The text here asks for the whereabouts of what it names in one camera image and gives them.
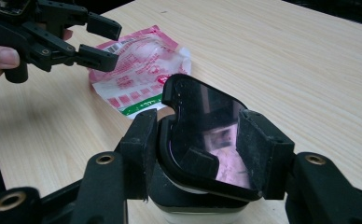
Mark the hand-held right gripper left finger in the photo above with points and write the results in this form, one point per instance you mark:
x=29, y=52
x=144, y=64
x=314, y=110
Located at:
x=138, y=149

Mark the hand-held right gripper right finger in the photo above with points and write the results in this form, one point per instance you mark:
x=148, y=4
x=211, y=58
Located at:
x=263, y=155

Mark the pink and clear seasoning bag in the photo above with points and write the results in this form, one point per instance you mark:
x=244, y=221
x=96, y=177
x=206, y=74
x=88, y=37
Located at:
x=145, y=68

